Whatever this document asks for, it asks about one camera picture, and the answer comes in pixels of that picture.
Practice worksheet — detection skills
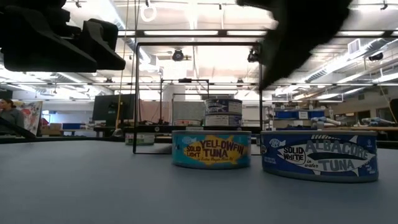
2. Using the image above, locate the colourful poster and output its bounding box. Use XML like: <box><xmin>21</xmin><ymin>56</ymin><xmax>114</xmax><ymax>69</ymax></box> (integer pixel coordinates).
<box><xmin>12</xmin><ymin>100</ymin><xmax>44</xmax><ymax>136</ymax></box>

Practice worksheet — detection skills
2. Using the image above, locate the wooden shelf with black frame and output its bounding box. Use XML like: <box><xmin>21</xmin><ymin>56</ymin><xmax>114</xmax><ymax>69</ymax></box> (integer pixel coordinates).
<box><xmin>123</xmin><ymin>42</ymin><xmax>264</xmax><ymax>156</ymax></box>

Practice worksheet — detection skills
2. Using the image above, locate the silver-lidded tuna can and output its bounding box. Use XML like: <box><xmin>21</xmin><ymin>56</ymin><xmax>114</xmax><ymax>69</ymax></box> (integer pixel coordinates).
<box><xmin>173</xmin><ymin>119</ymin><xmax>203</xmax><ymax>127</ymax></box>

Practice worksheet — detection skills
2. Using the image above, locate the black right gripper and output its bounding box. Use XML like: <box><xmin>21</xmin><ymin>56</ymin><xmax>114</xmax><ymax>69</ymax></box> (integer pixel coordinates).
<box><xmin>235</xmin><ymin>0</ymin><xmax>354</xmax><ymax>91</ymax></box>

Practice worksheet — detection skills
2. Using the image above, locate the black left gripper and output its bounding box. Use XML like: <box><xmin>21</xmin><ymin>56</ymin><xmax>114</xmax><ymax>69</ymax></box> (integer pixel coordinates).
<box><xmin>0</xmin><ymin>0</ymin><xmax>127</xmax><ymax>73</ymax></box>

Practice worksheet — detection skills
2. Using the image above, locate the teal yellowfin tuna can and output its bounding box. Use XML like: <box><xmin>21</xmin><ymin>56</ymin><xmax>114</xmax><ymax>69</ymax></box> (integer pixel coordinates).
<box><xmin>172</xmin><ymin>129</ymin><xmax>252</xmax><ymax>170</ymax></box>

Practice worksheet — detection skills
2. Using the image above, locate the blue storage box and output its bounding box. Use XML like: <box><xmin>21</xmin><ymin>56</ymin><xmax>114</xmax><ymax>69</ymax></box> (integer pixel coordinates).
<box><xmin>274</xmin><ymin>109</ymin><xmax>326</xmax><ymax>121</ymax></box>

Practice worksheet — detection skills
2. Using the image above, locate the black aluminium table frame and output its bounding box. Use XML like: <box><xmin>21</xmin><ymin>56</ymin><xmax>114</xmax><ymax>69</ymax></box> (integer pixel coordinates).
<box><xmin>0</xmin><ymin>135</ymin><xmax>398</xmax><ymax>150</ymax></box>

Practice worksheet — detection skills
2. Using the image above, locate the overhead light bar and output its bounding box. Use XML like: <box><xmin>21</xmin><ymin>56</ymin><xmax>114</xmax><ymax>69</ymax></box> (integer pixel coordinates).
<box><xmin>118</xmin><ymin>29</ymin><xmax>398</xmax><ymax>39</ymax></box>

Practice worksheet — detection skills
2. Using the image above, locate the grey perforated panel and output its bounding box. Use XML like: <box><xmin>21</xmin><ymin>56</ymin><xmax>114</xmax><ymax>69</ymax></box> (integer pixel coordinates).
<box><xmin>172</xmin><ymin>101</ymin><xmax>206</xmax><ymax>122</ymax></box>

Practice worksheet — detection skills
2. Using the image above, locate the white hanging ring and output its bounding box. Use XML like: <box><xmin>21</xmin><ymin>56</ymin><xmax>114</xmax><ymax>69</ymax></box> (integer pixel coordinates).
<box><xmin>139</xmin><ymin>1</ymin><xmax>158</xmax><ymax>23</ymax></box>

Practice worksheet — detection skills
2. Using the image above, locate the black ceiling camera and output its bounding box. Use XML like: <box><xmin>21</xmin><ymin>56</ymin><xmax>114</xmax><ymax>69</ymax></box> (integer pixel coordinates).
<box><xmin>247</xmin><ymin>46</ymin><xmax>261</xmax><ymax>63</ymax></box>
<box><xmin>171</xmin><ymin>49</ymin><xmax>185</xmax><ymax>62</ymax></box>

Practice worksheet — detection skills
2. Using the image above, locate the pink partition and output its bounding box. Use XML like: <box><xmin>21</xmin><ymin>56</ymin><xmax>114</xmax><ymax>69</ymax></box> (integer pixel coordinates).
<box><xmin>139</xmin><ymin>100</ymin><xmax>172</xmax><ymax>124</ymax></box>

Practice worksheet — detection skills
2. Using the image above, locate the dark blue albacore tuna can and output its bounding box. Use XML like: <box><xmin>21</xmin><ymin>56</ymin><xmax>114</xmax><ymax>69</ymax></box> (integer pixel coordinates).
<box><xmin>204</xmin><ymin>98</ymin><xmax>243</xmax><ymax>115</ymax></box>
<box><xmin>204</xmin><ymin>113</ymin><xmax>243</xmax><ymax>127</ymax></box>
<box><xmin>260</xmin><ymin>129</ymin><xmax>379</xmax><ymax>184</ymax></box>

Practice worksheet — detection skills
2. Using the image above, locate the person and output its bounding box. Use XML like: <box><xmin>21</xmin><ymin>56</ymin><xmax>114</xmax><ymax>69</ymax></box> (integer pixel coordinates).
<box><xmin>0</xmin><ymin>98</ymin><xmax>25</xmax><ymax>136</ymax></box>

